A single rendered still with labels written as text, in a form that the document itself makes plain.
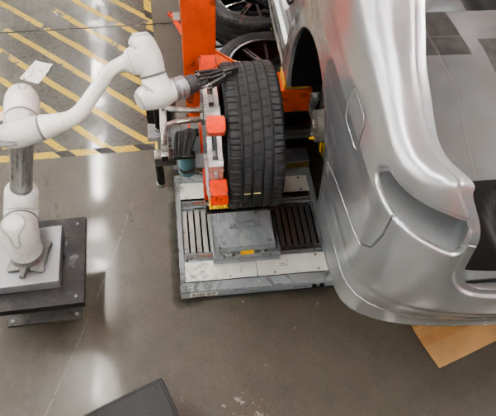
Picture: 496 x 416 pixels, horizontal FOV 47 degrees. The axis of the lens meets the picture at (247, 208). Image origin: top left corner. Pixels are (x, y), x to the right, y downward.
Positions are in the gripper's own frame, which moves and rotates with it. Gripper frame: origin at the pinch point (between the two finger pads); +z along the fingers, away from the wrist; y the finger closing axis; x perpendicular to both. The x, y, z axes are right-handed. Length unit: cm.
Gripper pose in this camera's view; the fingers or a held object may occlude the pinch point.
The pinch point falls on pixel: (229, 71)
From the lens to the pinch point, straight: 242.4
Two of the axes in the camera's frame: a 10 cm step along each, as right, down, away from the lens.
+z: 8.5, -3.7, 3.8
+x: 0.2, -7.0, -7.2
